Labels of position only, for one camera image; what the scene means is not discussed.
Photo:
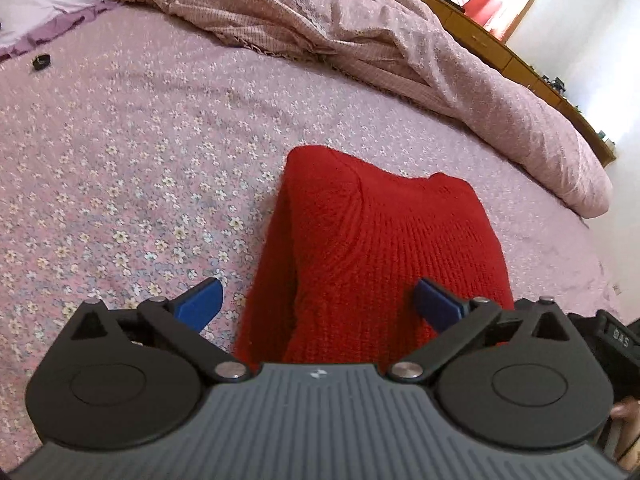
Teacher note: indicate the red knitted sweater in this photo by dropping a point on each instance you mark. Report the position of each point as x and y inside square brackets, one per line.
[346, 245]

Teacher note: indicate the pink floral bed sheet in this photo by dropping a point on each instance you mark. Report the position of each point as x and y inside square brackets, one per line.
[148, 156]

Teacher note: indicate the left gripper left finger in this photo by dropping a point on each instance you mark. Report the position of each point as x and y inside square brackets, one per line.
[115, 379]

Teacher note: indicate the white purple pillow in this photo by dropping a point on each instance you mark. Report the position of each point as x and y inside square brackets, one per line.
[27, 24]

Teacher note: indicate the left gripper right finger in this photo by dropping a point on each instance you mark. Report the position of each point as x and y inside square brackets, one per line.
[522, 378]

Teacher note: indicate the person's hand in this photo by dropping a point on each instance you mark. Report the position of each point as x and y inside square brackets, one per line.
[626, 413]

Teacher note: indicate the small black object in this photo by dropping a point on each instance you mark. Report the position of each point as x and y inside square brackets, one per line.
[41, 62]

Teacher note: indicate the pink rolled duvet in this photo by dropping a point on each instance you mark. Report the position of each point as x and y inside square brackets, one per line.
[401, 47]

